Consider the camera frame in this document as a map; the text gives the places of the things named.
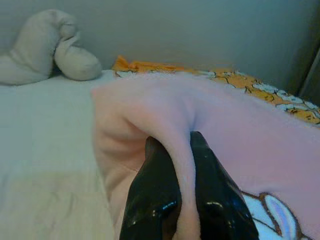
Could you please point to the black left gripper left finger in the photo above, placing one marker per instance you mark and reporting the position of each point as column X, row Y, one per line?
column 150, row 200

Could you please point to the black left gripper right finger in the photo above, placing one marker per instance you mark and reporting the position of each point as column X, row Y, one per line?
column 220, row 205

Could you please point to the pink fleece bunny blanket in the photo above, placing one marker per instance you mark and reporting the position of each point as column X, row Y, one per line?
column 225, row 125

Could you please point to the white bed sheet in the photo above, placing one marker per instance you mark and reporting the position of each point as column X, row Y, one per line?
column 45, row 137

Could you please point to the yellow cartoon print blanket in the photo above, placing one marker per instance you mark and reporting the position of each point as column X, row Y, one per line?
column 240, row 81

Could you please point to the grey padded headboard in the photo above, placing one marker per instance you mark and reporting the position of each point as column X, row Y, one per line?
column 312, row 62

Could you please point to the white plush pillow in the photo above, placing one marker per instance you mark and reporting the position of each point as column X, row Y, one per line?
column 30, row 50

